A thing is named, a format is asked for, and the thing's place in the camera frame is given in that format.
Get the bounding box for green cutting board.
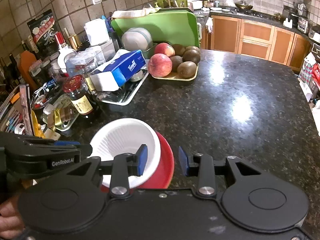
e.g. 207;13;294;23
111;9;200;53

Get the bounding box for white paper towels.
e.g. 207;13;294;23
84;19;110;46

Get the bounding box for green dish rack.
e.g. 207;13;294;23
157;0;190;9

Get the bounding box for clear plastic container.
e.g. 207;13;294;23
67;39;118;73

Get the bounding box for wooden kitchen cabinets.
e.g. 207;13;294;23
200;15;313;72

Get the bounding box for blue tissue pack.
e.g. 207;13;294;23
90;49;147;92

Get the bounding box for person's left hand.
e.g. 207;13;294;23
0;200;25;233

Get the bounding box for red apple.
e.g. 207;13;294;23
154;42;175;58
148;53;173;78

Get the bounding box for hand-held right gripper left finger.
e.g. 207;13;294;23
66;144;148;197

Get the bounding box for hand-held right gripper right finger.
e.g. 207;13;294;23
178;146;260;196

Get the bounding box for cream tote bag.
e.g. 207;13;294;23
111;7;160;20

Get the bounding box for orange carton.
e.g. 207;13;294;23
19;51;38;83

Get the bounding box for beige fruit tray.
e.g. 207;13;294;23
149;62;199;82

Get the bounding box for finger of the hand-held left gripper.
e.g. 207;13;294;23
5;144;94;159
0;131;81;148

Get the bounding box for metal wok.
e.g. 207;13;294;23
234;1;253;10

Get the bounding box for gold cup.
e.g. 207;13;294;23
68;34;80;50

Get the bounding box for clear bottle with red cap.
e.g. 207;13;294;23
54;32;78;78

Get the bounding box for colourful shopping bags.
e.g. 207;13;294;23
297;42;320;100

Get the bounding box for dark snack bag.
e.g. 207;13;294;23
27;9;60;53

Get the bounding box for stacked grey bowls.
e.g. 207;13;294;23
121;27;153;52

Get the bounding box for white metal tray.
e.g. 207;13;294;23
100;69;150;106

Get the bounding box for white ribbed bowl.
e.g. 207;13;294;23
89;118;162;188

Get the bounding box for gold ribbon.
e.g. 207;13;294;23
54;110;65;132

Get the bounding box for dark soy sauce bottle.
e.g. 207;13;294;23
62;74;94;117

